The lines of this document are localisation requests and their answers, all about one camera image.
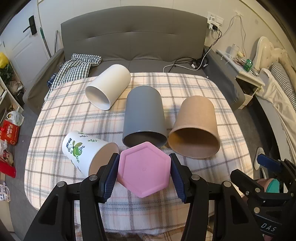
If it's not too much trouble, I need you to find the pink hexagonal cup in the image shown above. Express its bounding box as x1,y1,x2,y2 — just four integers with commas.
117,142,171,198

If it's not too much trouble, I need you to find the white floral paper cup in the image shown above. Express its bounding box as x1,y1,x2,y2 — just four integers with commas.
62,131,119,177

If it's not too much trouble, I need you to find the brown paper cup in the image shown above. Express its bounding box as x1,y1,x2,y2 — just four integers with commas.
168,95,220,159

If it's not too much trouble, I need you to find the grey plastic cup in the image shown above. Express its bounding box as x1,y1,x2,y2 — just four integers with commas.
122,86,168,148

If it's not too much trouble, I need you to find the white plastic cup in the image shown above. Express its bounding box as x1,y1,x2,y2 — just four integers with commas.
85,64,131,110

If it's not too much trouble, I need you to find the white bedside table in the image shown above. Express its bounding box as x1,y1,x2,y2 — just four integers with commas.
216,50,265,109

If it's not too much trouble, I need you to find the green glass bottle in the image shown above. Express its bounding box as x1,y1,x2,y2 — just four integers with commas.
243,59,253,72

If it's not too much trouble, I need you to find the white bed headboard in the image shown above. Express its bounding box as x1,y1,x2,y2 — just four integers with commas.
253,36,287,72

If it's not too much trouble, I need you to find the white bottle pack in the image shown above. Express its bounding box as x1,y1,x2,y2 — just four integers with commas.
0,183,11,202

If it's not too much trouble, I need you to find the red shopping bag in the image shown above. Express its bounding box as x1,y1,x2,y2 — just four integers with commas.
1,120,20,146

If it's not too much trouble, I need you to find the white plastic bag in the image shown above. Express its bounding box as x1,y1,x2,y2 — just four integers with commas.
6,111,24,126

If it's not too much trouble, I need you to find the green checked cloth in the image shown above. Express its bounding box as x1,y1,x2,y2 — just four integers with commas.
44,53,102,101

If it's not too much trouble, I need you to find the cream storage cabinet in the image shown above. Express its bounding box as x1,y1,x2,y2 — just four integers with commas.
1,79,18,233

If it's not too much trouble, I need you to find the grey fabric sofa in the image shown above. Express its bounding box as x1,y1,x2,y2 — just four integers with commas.
23,6,245,114

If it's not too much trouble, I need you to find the yellow plastic bag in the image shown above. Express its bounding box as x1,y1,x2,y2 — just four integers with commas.
0,52,9,69

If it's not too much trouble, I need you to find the white door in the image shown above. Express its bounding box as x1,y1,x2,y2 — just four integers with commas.
1,1,49,89

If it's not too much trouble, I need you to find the black power cable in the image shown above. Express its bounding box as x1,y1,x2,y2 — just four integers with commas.
169,24,223,72

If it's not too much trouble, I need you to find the white power cable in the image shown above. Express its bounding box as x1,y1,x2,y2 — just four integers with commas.
162,14,246,73

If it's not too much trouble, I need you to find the wall power socket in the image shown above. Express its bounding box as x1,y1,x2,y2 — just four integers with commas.
207,12,224,26

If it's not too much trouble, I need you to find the black door handle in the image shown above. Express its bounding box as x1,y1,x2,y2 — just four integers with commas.
23,15,37,36

